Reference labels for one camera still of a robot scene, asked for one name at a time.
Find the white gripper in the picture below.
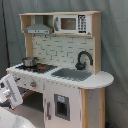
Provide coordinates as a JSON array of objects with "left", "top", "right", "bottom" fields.
[{"left": 0, "top": 83, "right": 7, "bottom": 103}]

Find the white oven door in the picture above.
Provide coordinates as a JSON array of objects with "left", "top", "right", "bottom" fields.
[{"left": 0, "top": 74, "right": 23, "bottom": 109}]

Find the white microwave door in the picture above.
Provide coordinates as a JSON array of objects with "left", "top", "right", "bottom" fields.
[{"left": 54, "top": 14, "right": 91, "bottom": 34}]

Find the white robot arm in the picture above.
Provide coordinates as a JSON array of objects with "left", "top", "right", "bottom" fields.
[{"left": 0, "top": 82, "right": 36, "bottom": 128}]

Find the wooden toy kitchen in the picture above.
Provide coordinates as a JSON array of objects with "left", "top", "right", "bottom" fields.
[{"left": 7, "top": 11, "right": 114, "bottom": 128}]

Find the right red stove knob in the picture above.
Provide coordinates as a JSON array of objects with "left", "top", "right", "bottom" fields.
[{"left": 30, "top": 81, "right": 37, "bottom": 88}]

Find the silver toy pot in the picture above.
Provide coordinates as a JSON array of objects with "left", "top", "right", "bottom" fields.
[{"left": 22, "top": 57, "right": 38, "bottom": 67}]

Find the black toy stovetop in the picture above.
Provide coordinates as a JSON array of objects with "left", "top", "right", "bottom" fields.
[{"left": 18, "top": 63, "right": 55, "bottom": 74}]

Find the white fridge door with dispenser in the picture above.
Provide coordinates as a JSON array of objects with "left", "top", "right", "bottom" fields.
[{"left": 44, "top": 82, "right": 82, "bottom": 128}]

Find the grey toy sink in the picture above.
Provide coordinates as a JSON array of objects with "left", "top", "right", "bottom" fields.
[{"left": 52, "top": 68, "right": 92, "bottom": 81}]

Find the grey range hood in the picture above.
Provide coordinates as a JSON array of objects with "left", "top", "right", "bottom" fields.
[{"left": 24, "top": 16, "right": 52, "bottom": 34}]

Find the black toy faucet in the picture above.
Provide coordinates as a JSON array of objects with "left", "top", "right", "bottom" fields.
[{"left": 75, "top": 51, "right": 93, "bottom": 70}]

